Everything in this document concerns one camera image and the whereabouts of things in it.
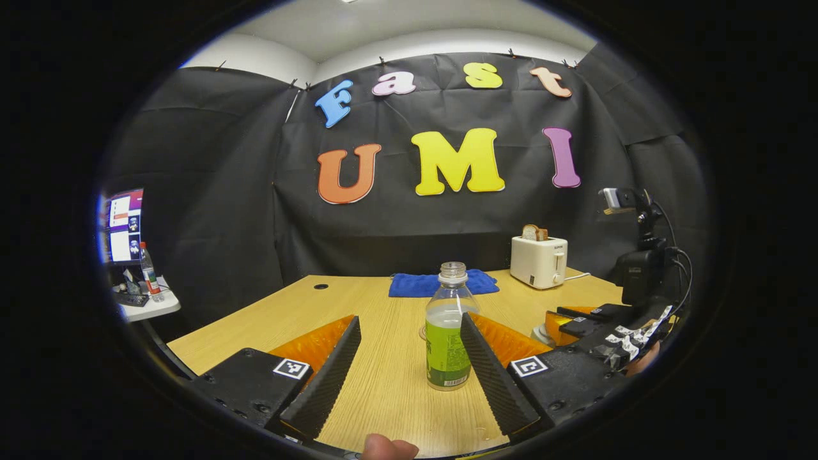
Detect computer monitor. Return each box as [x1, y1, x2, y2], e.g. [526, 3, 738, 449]
[102, 188, 145, 265]

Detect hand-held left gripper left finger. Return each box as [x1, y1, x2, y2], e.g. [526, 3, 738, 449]
[189, 314, 362, 443]

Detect white toaster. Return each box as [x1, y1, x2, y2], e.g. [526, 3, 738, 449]
[510, 235, 569, 290]

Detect blue towel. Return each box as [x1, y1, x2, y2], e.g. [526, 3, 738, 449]
[389, 269, 500, 298]

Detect green label water bottle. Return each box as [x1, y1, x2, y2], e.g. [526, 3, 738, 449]
[425, 261, 480, 391]

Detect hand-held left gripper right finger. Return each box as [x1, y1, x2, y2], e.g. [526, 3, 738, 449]
[460, 312, 630, 441]

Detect small red label bottle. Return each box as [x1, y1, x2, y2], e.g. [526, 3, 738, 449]
[139, 241, 164, 303]

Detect black camera cable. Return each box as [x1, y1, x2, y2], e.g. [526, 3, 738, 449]
[651, 200, 695, 317]

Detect white side table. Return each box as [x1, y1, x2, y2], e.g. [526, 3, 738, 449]
[114, 276, 181, 323]

